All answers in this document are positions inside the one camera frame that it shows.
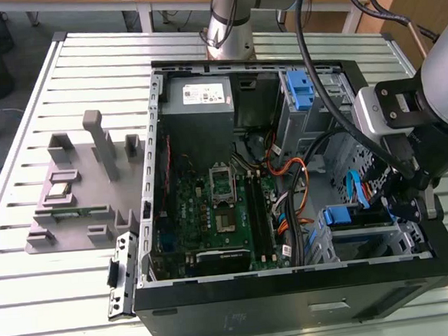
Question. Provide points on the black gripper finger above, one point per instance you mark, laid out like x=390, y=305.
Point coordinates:
x=405, y=209
x=405, y=181

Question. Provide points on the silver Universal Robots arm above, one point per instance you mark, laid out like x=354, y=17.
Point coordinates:
x=229, y=29

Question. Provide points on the metal disk bay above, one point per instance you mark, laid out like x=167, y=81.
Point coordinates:
x=367, y=232

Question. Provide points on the metal optical drive cage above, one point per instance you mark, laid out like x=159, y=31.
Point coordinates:
x=302, y=131

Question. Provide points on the black RAM slot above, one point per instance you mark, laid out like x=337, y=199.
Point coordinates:
x=254, y=216
x=259, y=215
x=269, y=215
x=265, y=215

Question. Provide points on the blue drive bay latch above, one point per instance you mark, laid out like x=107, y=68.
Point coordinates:
x=300, y=89

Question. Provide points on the black open PC case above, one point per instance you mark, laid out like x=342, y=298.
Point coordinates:
x=257, y=308

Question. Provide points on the CPU socket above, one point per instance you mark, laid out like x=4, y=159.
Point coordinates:
x=226, y=221

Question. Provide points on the black graphics card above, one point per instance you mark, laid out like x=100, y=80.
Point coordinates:
x=223, y=261

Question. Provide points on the grey power supply unit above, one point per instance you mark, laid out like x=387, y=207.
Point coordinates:
x=198, y=131

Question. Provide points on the green motherboard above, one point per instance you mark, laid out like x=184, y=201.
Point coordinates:
x=189, y=216

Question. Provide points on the grey parts rack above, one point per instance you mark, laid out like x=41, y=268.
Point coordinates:
x=97, y=223

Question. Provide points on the silver CPU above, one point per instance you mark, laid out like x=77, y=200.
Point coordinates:
x=59, y=189

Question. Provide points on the black camera bracket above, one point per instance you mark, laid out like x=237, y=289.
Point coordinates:
x=400, y=102

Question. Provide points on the metal expansion card bracket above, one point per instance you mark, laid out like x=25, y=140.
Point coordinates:
x=124, y=275

